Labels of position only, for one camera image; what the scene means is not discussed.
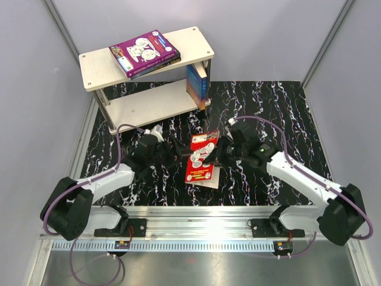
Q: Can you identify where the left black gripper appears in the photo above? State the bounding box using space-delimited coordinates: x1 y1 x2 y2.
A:
146 133 193 169

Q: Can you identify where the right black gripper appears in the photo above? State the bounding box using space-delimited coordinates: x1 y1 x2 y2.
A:
203 136 247 169

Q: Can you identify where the red puzzle book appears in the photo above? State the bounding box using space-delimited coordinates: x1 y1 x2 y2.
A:
185 130 220 189

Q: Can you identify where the blue Jane Eyre book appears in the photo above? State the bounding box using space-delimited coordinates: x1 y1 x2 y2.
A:
186 62 208 110

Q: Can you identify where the black book with circles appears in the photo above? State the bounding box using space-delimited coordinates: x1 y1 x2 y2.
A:
154 55 181 70

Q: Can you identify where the purple puzzle book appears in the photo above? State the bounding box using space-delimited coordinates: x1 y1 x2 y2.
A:
108 30 180 79

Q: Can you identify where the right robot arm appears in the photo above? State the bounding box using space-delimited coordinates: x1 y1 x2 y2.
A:
204 122 366 245

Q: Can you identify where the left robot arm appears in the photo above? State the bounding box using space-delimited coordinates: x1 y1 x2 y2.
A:
40 130 193 241

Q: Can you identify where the black marble pattern mat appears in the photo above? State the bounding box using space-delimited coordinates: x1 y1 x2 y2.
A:
98 81 330 206

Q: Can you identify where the white two-tier wooden shelf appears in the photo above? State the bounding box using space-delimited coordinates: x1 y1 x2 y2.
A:
79 26 214 134

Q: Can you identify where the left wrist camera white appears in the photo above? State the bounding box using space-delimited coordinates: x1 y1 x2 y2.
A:
144 125 164 142

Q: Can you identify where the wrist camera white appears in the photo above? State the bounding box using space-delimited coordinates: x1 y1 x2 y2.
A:
228 118 236 126
144 125 164 142

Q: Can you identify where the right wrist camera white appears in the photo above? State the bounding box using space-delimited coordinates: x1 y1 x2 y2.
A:
228 118 236 126

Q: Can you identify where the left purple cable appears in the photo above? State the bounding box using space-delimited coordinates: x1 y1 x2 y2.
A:
43 123 149 286

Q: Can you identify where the aluminium mounting rail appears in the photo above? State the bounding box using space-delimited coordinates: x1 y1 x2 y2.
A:
40 205 322 242

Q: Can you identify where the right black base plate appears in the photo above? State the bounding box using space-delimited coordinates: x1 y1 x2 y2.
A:
246 218 305 238

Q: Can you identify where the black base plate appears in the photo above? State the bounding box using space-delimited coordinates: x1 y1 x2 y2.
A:
246 218 305 238
94 218 148 238

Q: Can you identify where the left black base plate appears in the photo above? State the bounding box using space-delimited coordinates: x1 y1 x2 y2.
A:
94 218 148 238

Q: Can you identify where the white slotted cable duct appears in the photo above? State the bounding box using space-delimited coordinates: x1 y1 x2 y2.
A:
52 240 274 253

